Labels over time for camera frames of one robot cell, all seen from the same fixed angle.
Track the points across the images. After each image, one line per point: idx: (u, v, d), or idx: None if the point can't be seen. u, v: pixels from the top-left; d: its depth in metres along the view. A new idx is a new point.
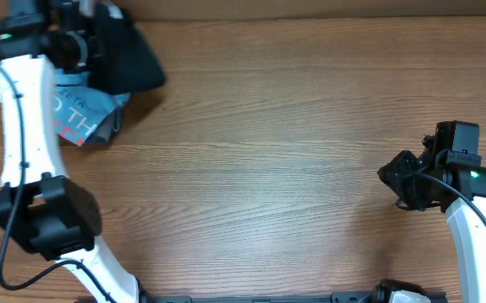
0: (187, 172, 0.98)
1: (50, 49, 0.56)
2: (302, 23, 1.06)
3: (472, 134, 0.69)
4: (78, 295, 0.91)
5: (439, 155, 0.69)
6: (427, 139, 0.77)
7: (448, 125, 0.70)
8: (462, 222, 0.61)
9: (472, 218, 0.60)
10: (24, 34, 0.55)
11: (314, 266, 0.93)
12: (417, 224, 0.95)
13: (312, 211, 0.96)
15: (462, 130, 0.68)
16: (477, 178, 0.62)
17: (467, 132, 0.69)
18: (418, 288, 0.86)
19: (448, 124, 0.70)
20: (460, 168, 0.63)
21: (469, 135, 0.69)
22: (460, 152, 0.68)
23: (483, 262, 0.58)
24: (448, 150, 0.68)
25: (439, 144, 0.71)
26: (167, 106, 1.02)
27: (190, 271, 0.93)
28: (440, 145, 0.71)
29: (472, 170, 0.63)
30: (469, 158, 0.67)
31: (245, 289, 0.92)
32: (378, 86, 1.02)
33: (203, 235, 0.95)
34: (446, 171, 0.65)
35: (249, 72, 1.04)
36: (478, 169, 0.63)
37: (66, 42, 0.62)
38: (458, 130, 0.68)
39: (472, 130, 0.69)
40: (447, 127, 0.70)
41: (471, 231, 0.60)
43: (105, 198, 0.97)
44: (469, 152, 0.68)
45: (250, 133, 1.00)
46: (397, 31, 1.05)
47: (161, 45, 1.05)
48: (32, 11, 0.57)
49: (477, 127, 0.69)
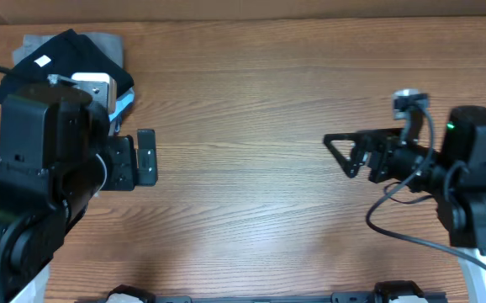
0: (187, 172, 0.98)
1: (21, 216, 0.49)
2: (302, 23, 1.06)
3: (485, 112, 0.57)
4: (78, 295, 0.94)
5: (456, 156, 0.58)
6: (401, 104, 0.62)
7: (468, 119, 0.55)
8: (479, 284, 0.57)
9: None
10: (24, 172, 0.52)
11: (314, 266, 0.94)
12: (416, 223, 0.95)
13: (312, 211, 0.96)
15: (484, 125, 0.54)
16: None
17: (485, 116, 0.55)
18: (412, 285, 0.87)
19: (469, 119, 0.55)
20: (473, 204, 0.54)
21: None
22: (478, 168, 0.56)
23: None
24: (462, 165, 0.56)
25: (454, 141, 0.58)
26: (167, 106, 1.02)
27: (190, 271, 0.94)
28: (453, 146, 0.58)
29: None
30: None
31: (245, 290, 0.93)
32: (378, 86, 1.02)
33: (203, 235, 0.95)
34: (456, 206, 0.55)
35: (249, 72, 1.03)
36: None
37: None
38: (474, 120, 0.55)
39: None
40: (456, 113, 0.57)
41: None
43: (106, 198, 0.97)
44: None
45: (250, 133, 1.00)
46: (397, 31, 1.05)
47: (161, 46, 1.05)
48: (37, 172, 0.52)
49: None
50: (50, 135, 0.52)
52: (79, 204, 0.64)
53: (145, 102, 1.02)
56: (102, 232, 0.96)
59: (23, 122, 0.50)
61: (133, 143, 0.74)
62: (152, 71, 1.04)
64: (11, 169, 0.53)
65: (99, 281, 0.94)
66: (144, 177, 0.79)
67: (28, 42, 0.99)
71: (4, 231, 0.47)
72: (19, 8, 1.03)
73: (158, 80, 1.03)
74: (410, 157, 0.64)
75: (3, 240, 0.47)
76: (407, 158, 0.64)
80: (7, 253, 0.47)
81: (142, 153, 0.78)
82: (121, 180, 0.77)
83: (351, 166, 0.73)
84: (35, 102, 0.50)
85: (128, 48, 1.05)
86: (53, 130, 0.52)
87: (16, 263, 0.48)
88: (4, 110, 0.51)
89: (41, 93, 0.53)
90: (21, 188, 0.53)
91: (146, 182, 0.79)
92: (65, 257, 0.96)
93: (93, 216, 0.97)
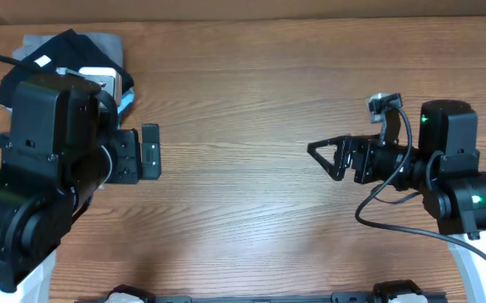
0: (187, 172, 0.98)
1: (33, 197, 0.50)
2: (302, 23, 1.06)
3: (455, 103, 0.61)
4: (78, 295, 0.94)
5: (433, 147, 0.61)
6: (377, 105, 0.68)
7: (439, 108, 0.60)
8: (471, 268, 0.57)
9: (481, 263, 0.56)
10: (35, 156, 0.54)
11: (314, 266, 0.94)
12: (417, 223, 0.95)
13: (312, 211, 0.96)
15: (453, 113, 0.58)
16: (479, 204, 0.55)
17: (454, 106, 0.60)
18: (409, 284, 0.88)
19: (441, 109, 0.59)
20: (456, 188, 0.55)
21: (465, 127, 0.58)
22: (456, 156, 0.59)
23: None
24: (441, 154, 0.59)
25: (430, 133, 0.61)
26: (167, 106, 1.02)
27: (190, 271, 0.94)
28: (430, 138, 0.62)
29: (474, 194, 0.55)
30: (464, 160, 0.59)
31: (245, 290, 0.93)
32: (378, 86, 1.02)
33: (203, 235, 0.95)
34: (441, 194, 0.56)
35: (249, 72, 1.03)
36: (477, 188, 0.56)
37: (8, 212, 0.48)
38: (445, 110, 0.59)
39: (469, 115, 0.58)
40: (427, 106, 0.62)
41: (482, 278, 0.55)
43: (106, 198, 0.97)
44: (467, 151, 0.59)
45: (250, 133, 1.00)
46: (397, 31, 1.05)
47: (161, 46, 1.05)
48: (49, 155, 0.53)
49: (473, 114, 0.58)
50: (62, 119, 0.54)
52: (87, 194, 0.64)
53: (145, 102, 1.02)
56: (102, 232, 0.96)
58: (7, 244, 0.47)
59: (37, 108, 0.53)
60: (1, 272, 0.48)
61: (138, 137, 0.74)
62: (152, 71, 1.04)
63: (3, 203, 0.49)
64: (22, 155, 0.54)
65: (100, 280, 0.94)
66: (148, 170, 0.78)
67: (28, 42, 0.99)
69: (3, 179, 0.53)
71: (16, 211, 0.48)
72: (19, 8, 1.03)
73: (158, 80, 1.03)
74: (390, 158, 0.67)
75: (14, 220, 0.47)
76: (386, 158, 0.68)
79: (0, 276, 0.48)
80: (18, 234, 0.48)
81: (146, 149, 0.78)
82: (125, 172, 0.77)
83: (335, 168, 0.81)
84: (49, 89, 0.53)
85: (128, 48, 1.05)
86: (63, 117, 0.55)
87: (26, 243, 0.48)
88: (18, 97, 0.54)
89: (52, 81, 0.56)
90: (31, 173, 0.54)
91: (150, 176, 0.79)
92: (65, 257, 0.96)
93: (93, 216, 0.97)
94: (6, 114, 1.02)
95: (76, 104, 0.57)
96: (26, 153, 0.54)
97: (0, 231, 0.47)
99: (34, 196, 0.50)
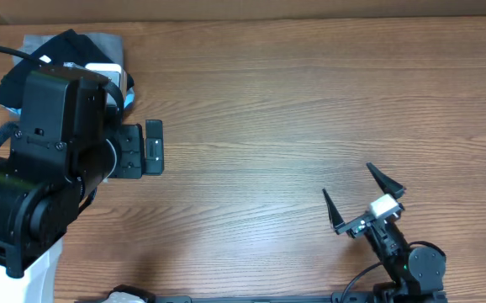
0: (187, 172, 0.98)
1: (41, 183, 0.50)
2: (302, 23, 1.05)
3: (430, 263, 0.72)
4: (78, 295, 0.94)
5: (403, 275, 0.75)
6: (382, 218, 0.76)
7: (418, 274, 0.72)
8: None
9: None
10: (44, 145, 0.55)
11: (314, 266, 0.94)
12: (416, 223, 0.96)
13: (312, 211, 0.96)
15: (425, 282, 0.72)
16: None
17: (431, 268, 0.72)
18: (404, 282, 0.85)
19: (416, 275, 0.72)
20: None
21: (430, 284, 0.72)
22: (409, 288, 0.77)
23: None
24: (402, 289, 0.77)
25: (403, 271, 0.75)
26: (167, 106, 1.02)
27: (190, 271, 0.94)
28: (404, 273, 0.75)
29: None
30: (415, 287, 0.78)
31: (245, 290, 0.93)
32: (378, 86, 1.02)
33: (204, 235, 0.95)
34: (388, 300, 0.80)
35: (248, 72, 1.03)
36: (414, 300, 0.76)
37: (18, 198, 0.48)
38: (420, 277, 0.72)
39: (437, 282, 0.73)
40: (412, 264, 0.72)
41: None
43: (106, 198, 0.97)
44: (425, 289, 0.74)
45: (250, 133, 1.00)
46: (397, 31, 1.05)
47: (161, 46, 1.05)
48: (58, 142, 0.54)
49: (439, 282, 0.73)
50: (71, 108, 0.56)
52: (91, 186, 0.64)
53: (145, 102, 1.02)
56: (102, 232, 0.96)
58: (17, 228, 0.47)
59: (46, 98, 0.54)
60: (9, 257, 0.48)
61: (141, 132, 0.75)
62: (152, 71, 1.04)
63: (13, 189, 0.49)
64: (30, 144, 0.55)
65: (99, 281, 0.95)
66: (151, 165, 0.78)
67: (28, 42, 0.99)
69: (12, 167, 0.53)
71: (26, 196, 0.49)
72: (19, 8, 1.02)
73: (158, 81, 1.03)
74: (382, 245, 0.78)
75: (23, 204, 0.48)
76: (378, 242, 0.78)
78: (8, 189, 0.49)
79: (7, 261, 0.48)
80: (28, 218, 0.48)
81: (149, 144, 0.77)
82: (129, 167, 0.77)
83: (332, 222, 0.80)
84: (59, 79, 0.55)
85: (128, 48, 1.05)
86: (72, 107, 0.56)
87: (34, 228, 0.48)
88: (28, 87, 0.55)
89: (62, 73, 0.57)
90: (40, 161, 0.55)
91: (153, 170, 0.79)
92: (65, 257, 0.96)
93: (93, 215, 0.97)
94: (6, 114, 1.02)
95: (85, 93, 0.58)
96: (34, 141, 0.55)
97: (10, 216, 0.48)
99: (42, 182, 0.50)
